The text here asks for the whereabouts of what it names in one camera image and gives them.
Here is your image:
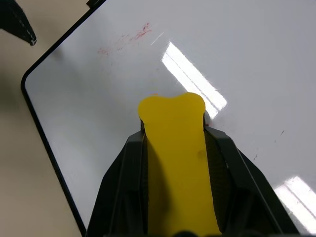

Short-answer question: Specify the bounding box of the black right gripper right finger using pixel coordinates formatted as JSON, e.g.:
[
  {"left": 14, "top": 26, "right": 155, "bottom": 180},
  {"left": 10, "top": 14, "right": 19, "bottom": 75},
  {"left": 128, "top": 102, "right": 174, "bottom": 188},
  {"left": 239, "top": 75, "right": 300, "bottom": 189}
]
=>
[{"left": 202, "top": 114, "right": 301, "bottom": 237}]

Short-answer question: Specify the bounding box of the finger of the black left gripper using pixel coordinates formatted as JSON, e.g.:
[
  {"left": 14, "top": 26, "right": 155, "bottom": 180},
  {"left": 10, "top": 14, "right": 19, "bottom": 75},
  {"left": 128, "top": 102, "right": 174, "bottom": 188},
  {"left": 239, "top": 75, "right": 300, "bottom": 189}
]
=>
[{"left": 0, "top": 0, "right": 38, "bottom": 47}]

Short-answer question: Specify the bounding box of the yellow bone-shaped eraser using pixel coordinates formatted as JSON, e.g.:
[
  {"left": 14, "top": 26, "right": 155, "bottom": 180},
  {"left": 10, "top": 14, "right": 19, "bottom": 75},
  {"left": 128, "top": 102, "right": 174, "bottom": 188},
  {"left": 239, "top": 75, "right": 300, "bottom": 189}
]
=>
[{"left": 137, "top": 92, "right": 222, "bottom": 236}]

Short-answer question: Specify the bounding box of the black-framed whiteboard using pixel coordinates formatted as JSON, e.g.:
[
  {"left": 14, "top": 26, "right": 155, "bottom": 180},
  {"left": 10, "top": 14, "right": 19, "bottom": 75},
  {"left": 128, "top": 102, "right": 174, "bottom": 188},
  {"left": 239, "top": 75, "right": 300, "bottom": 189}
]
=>
[{"left": 20, "top": 0, "right": 316, "bottom": 237}]

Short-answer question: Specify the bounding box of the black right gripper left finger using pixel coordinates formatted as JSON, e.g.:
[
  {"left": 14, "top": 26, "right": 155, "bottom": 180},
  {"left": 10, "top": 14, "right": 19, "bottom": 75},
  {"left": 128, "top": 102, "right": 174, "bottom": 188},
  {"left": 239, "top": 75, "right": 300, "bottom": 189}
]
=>
[{"left": 86, "top": 118, "right": 150, "bottom": 237}]

